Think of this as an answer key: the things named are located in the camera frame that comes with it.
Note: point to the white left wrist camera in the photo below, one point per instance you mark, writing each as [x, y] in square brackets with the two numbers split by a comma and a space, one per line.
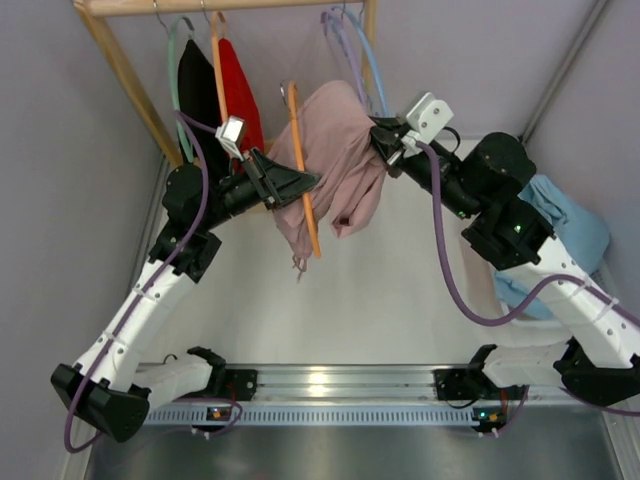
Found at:
[230, 135]

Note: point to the black garment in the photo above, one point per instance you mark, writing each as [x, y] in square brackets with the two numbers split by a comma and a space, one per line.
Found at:
[198, 99]

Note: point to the light blue garment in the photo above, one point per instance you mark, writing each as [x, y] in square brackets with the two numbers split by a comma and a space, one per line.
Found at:
[584, 235]

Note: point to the aluminium mounting rail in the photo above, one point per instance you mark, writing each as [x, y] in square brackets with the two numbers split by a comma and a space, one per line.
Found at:
[326, 383]

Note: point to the white laundry basket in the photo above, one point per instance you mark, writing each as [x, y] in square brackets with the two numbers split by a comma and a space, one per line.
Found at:
[530, 322]

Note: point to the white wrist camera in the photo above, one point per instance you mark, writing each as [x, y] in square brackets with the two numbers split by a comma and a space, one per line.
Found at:
[230, 135]
[427, 116]

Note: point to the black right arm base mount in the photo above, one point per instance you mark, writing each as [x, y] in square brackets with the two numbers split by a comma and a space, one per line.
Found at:
[452, 385]

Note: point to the purple plastic hanger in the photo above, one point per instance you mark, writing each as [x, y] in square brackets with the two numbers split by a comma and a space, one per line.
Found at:
[332, 21]

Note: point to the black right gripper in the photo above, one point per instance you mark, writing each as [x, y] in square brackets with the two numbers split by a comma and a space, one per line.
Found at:
[391, 148]

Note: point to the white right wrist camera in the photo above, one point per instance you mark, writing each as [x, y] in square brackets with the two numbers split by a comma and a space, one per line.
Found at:
[427, 116]

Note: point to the wooden clothes rack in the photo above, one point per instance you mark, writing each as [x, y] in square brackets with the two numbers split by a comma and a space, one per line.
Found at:
[274, 44]

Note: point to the grey slotted cable duct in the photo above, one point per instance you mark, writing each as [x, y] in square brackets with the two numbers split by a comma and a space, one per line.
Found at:
[317, 415]

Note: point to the dusty pink trousers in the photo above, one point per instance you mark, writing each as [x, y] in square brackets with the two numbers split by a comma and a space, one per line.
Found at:
[336, 146]

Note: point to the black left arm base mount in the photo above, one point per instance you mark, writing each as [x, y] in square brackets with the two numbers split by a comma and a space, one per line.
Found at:
[228, 383]

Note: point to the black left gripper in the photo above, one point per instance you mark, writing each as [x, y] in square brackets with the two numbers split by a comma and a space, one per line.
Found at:
[262, 181]

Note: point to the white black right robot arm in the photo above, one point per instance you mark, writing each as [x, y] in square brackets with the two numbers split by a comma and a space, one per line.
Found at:
[599, 363]

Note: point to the mint green hanger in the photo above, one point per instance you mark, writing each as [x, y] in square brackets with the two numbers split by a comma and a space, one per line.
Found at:
[186, 146]

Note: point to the light orange hanger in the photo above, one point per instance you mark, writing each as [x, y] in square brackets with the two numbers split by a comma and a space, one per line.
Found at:
[218, 30]

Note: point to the red garment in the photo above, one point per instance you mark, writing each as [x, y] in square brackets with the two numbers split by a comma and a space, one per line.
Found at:
[238, 99]

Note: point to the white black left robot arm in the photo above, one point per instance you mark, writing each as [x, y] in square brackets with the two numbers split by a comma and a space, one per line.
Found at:
[105, 387]

